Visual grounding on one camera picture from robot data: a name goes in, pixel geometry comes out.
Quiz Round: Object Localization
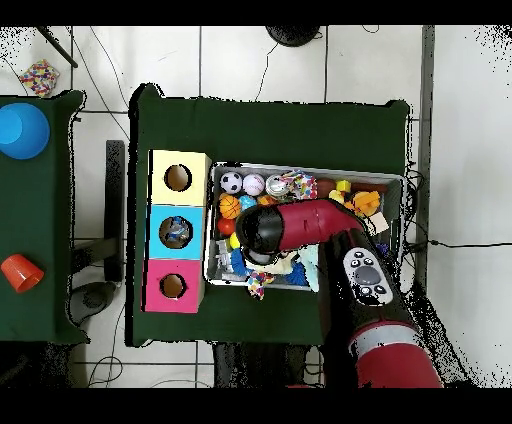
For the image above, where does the mint green cloth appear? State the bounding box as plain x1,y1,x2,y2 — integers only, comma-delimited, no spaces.
297,244,323,294

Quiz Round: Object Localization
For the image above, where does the red cup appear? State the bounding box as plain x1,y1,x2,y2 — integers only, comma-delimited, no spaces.
0,253,45,294

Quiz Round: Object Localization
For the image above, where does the shallow clear mesh bin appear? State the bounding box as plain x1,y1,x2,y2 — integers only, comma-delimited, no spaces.
205,162,405,297

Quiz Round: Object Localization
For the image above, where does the wooden box with three holes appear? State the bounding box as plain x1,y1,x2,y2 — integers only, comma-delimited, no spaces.
143,148,213,315

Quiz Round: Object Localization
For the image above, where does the clear plastic packet blue label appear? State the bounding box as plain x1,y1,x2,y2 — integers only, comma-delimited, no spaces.
161,223,187,249

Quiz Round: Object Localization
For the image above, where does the colourful spotted plush toy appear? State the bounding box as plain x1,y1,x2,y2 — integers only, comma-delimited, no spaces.
246,271,270,301

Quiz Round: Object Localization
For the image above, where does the small baseball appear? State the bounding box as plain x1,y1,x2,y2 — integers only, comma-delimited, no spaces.
242,173,266,197

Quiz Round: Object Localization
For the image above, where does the green covered side table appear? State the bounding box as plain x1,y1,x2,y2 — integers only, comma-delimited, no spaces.
0,89,87,347

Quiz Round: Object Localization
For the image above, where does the colourful patterned cloth pouch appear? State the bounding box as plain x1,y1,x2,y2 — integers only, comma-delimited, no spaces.
283,169,319,201

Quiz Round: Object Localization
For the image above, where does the orange toy brick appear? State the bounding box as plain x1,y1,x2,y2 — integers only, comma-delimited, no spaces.
345,189,383,219

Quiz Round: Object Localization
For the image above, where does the small soccer ball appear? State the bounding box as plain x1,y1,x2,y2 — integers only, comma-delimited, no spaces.
219,171,245,196

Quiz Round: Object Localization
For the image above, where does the dark green table cloth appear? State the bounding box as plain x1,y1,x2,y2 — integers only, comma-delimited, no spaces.
126,83,411,353

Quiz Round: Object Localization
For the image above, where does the black round stand base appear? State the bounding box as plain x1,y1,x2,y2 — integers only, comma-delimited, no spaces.
265,25,323,48

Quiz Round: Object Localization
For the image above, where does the small orange basketball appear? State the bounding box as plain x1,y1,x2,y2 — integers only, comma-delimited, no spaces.
218,194,242,221

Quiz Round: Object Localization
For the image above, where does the cream waffle cloth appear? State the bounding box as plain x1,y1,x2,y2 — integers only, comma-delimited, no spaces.
254,249,299,277

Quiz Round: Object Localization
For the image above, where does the blue bowl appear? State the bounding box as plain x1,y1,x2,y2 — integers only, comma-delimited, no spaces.
0,102,51,161

